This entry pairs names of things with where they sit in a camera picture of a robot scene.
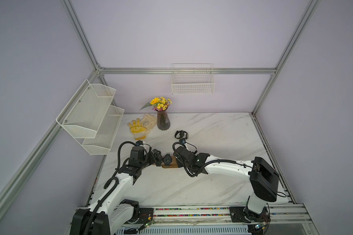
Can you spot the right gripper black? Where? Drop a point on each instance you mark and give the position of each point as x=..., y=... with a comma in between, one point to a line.
x=179, y=163

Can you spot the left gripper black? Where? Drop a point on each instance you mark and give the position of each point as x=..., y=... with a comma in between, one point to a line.
x=152, y=159

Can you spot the wooden watch stand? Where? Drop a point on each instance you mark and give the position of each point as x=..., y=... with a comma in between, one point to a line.
x=171, y=166

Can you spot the black watch pair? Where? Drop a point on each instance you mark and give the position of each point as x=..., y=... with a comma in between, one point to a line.
x=180, y=134

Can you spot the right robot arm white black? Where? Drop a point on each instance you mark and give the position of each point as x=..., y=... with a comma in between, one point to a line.
x=259, y=173

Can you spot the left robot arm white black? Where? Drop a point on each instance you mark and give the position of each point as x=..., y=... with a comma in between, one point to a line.
x=110, y=212

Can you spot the yellow white work glove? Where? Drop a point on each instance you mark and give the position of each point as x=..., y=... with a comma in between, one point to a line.
x=137, y=129

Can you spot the purple glass vase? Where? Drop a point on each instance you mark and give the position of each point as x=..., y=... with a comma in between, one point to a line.
x=163, y=122

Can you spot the white mesh lower shelf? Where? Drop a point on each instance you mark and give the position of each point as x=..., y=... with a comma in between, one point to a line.
x=102, y=143

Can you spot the yellow artificial flowers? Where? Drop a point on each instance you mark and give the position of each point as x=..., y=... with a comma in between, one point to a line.
x=158, y=104

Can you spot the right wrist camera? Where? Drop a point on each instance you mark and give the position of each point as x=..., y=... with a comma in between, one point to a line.
x=182, y=141

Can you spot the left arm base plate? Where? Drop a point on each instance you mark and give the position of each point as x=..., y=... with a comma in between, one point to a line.
x=145, y=215

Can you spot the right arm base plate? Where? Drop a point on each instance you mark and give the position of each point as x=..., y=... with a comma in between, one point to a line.
x=244, y=215

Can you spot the white wire wall basket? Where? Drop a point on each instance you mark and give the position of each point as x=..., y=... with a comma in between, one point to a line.
x=192, y=83

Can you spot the aluminium frame rail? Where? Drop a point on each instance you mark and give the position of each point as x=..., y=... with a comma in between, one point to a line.
x=188, y=70

